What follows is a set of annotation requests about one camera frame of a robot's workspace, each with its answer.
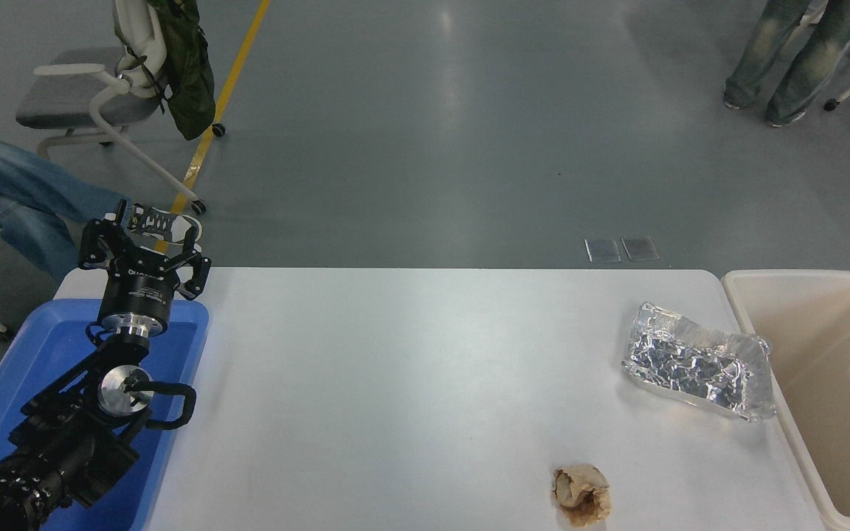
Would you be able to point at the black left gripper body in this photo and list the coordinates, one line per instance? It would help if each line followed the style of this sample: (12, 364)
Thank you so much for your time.
(137, 291)

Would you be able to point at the large pale plastic bin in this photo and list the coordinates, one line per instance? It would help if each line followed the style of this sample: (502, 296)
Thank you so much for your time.
(809, 354)

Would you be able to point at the person in blue trousers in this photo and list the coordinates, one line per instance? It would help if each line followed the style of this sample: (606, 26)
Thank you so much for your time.
(12, 184)

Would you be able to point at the blue plastic tray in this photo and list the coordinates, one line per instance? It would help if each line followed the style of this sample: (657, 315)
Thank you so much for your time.
(49, 346)

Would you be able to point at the white office chair grey seat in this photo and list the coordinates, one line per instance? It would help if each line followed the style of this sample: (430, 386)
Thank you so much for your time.
(78, 96)

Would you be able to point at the dark green backpack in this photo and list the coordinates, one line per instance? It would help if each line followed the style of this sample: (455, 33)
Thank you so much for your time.
(189, 74)

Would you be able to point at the grey metal floor plate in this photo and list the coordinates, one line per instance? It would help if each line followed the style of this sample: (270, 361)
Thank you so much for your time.
(640, 248)
(602, 250)

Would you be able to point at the crumpled tan paper ball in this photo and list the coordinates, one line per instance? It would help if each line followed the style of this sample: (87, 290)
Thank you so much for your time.
(581, 495)

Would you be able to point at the person in faded green trousers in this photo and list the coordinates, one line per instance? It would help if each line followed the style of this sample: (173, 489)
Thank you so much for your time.
(809, 51)

